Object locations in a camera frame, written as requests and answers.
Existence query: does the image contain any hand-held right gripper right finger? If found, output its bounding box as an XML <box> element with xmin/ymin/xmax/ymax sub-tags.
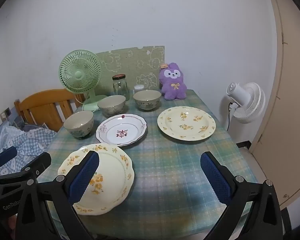
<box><xmin>200</xmin><ymin>151</ymin><xmax>284</xmax><ymax>240</ymax></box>

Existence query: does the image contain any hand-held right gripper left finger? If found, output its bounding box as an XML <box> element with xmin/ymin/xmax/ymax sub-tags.
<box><xmin>15</xmin><ymin>151</ymin><xmax>100</xmax><ymax>240</ymax></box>

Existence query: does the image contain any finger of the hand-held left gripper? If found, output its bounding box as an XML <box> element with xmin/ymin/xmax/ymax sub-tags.
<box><xmin>0</xmin><ymin>152</ymin><xmax>52</xmax><ymax>188</ymax></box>
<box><xmin>0</xmin><ymin>146</ymin><xmax>18</xmax><ymax>178</ymax></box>

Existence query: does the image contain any scalloped yellow floral plate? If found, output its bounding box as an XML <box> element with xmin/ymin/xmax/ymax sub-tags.
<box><xmin>57</xmin><ymin>143</ymin><xmax>135</xmax><ymax>216</ymax></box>

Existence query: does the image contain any beige round plate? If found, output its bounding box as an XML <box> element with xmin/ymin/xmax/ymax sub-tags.
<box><xmin>63</xmin><ymin>110</ymin><xmax>95</xmax><ymax>139</ymax></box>

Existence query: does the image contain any white plate with red motif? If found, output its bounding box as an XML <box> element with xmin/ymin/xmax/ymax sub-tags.
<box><xmin>96</xmin><ymin>114</ymin><xmax>148</xmax><ymax>147</ymax></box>

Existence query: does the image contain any round yellow floral plate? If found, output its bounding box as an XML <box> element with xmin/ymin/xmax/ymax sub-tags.
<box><xmin>157</xmin><ymin>106</ymin><xmax>217</xmax><ymax>142</ymax></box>

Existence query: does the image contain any blue checked blanket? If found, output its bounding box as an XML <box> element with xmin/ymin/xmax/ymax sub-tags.
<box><xmin>0</xmin><ymin>124</ymin><xmax>58</xmax><ymax>177</ymax></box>

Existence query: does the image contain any grey plaid cloth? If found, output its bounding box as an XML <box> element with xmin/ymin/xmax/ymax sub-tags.
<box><xmin>11</xmin><ymin>119</ymin><xmax>49</xmax><ymax>132</ymax></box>

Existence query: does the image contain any green plaid tablecloth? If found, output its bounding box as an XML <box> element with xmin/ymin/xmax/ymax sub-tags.
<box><xmin>37</xmin><ymin>89</ymin><xmax>258</xmax><ymax>233</ymax></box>

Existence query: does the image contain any wooden headboard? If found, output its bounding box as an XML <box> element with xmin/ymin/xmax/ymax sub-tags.
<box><xmin>14</xmin><ymin>89</ymin><xmax>88</xmax><ymax>132</ymax></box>

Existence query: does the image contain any beige floral bowl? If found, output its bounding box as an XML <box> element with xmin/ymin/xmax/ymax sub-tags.
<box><xmin>133</xmin><ymin>89</ymin><xmax>162</xmax><ymax>111</ymax></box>
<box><xmin>97</xmin><ymin>95</ymin><xmax>127</xmax><ymax>117</ymax></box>

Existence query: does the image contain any white fan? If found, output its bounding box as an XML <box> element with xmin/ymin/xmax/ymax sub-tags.
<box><xmin>226</xmin><ymin>82</ymin><xmax>266</xmax><ymax>124</ymax></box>

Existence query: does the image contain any glass jar with dark lid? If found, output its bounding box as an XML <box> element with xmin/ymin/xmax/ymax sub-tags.
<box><xmin>112</xmin><ymin>74</ymin><xmax>129</xmax><ymax>100</ymax></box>

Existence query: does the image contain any green desk fan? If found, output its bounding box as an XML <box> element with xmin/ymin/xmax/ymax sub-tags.
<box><xmin>59</xmin><ymin>50</ymin><xmax>108</xmax><ymax>112</ymax></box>

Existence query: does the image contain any purple plush bunny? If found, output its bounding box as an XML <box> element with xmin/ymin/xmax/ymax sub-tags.
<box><xmin>159</xmin><ymin>62</ymin><xmax>188</xmax><ymax>101</ymax></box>

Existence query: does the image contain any beige door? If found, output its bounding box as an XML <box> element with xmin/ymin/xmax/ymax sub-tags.
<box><xmin>249</xmin><ymin>0</ymin><xmax>300</xmax><ymax>208</ymax></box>

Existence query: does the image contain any green printed cardboard sheet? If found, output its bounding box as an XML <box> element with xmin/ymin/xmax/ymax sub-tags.
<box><xmin>95</xmin><ymin>46</ymin><xmax>165</xmax><ymax>97</ymax></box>

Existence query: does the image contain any black fan cable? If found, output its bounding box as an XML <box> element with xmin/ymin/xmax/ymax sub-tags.
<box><xmin>226</xmin><ymin>101</ymin><xmax>237</xmax><ymax>132</ymax></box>

